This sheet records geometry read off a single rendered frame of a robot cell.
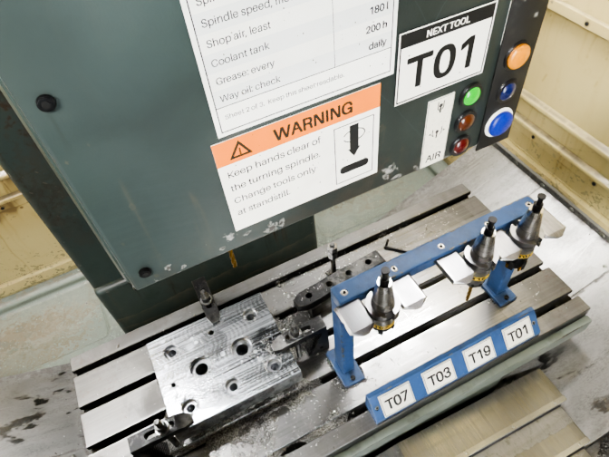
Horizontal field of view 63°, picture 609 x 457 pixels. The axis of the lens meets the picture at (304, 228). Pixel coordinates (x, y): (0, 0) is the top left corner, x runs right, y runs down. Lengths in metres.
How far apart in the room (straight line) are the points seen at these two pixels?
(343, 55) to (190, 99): 0.12
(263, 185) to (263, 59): 0.12
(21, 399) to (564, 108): 1.72
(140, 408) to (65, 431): 0.39
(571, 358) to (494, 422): 0.29
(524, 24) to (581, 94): 0.99
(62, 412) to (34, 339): 0.36
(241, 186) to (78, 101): 0.15
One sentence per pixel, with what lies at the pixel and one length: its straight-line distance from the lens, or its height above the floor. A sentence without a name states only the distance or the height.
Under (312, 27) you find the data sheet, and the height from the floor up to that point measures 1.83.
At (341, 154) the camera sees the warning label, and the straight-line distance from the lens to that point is 0.47.
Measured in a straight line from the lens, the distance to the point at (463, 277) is 0.97.
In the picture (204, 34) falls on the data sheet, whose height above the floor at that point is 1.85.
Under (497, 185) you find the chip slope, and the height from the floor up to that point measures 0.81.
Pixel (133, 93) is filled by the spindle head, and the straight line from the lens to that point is 0.36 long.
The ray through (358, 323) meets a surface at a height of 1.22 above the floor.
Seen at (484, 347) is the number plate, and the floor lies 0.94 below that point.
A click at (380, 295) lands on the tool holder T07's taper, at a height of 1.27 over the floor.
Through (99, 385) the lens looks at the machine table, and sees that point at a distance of 1.34.
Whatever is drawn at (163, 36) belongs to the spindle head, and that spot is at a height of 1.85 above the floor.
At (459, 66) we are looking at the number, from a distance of 0.49.
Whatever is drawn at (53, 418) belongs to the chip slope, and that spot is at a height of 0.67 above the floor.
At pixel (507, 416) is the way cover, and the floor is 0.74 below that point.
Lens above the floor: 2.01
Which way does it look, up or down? 50 degrees down
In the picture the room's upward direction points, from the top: 7 degrees counter-clockwise
